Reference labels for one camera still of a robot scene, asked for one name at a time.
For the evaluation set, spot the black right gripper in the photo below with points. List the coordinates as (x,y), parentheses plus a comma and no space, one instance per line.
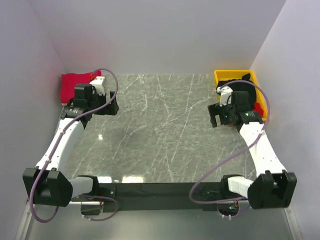
(215,109)

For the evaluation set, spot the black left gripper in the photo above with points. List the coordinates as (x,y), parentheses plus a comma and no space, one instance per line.
(112,110)

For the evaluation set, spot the black t shirt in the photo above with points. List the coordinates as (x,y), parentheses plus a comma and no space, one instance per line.
(240,86)

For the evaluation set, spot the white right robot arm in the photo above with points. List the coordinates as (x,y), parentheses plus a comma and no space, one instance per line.
(273,186)

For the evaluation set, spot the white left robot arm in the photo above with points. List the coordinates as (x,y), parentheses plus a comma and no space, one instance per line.
(46,183)

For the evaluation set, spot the yellow plastic bin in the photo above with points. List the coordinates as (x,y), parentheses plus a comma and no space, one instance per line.
(228,74)

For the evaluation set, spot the red t shirt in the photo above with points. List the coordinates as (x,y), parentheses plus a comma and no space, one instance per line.
(257,108)

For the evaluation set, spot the folded magenta t shirt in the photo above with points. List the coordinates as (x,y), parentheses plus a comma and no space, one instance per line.
(70,80)

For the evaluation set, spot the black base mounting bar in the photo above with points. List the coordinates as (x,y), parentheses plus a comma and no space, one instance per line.
(145,197)

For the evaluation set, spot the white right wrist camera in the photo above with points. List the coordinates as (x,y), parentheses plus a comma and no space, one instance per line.
(225,95)

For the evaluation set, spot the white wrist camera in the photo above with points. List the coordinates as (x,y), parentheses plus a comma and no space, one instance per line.
(99,84)
(225,95)

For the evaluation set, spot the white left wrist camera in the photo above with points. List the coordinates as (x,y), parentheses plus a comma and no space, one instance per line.
(99,84)

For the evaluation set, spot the aluminium frame rail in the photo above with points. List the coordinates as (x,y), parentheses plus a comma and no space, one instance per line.
(27,216)

